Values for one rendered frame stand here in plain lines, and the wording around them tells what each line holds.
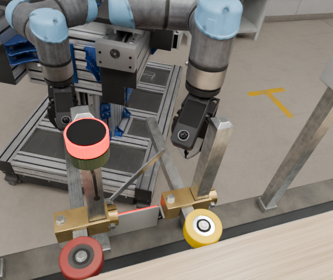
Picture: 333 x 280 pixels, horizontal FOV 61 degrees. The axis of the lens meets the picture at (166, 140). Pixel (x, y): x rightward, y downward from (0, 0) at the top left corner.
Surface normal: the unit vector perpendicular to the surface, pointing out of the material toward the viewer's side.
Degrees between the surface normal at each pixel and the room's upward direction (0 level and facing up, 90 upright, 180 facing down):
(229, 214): 0
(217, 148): 90
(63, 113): 32
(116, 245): 0
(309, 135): 90
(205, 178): 90
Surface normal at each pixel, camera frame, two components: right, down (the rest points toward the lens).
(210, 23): -0.43, 0.57
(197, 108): -0.14, -0.29
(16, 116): 0.11, -0.70
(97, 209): 0.30, 0.70
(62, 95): 0.29, -0.24
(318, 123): -0.95, 0.15
